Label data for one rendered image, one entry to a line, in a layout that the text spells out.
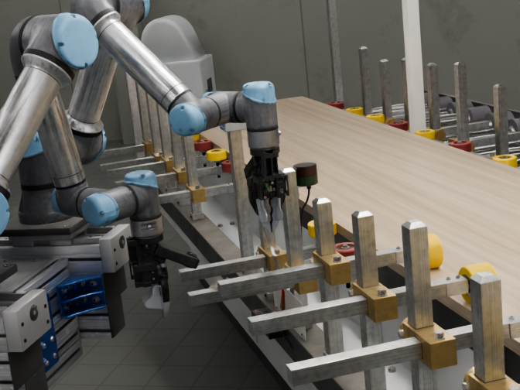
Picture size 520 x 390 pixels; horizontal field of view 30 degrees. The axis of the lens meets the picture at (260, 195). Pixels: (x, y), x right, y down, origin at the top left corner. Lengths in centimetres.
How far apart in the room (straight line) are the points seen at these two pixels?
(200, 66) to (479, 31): 249
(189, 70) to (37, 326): 660
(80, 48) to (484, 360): 106
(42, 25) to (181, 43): 654
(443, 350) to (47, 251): 119
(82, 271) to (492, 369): 128
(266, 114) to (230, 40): 706
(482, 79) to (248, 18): 223
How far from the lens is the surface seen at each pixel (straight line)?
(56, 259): 254
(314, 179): 243
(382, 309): 194
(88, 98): 255
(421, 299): 176
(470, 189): 299
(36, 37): 211
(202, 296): 239
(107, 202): 221
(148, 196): 227
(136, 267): 231
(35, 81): 207
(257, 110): 225
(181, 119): 219
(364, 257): 197
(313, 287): 243
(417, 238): 172
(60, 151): 227
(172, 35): 864
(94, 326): 257
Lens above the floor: 164
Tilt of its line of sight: 14 degrees down
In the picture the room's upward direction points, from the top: 6 degrees counter-clockwise
